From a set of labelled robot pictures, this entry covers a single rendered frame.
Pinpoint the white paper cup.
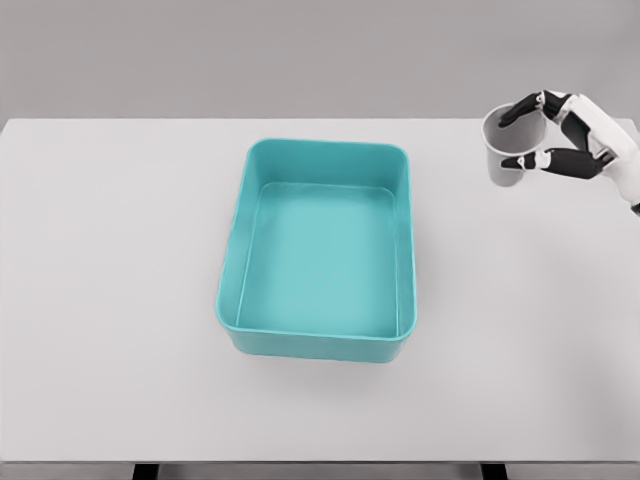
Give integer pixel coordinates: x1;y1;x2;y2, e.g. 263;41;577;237
481;101;550;188

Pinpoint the teal plastic basket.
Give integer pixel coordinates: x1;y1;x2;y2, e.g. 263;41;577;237
215;138;418;363

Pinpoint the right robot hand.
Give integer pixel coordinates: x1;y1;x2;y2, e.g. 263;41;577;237
497;89;640;200

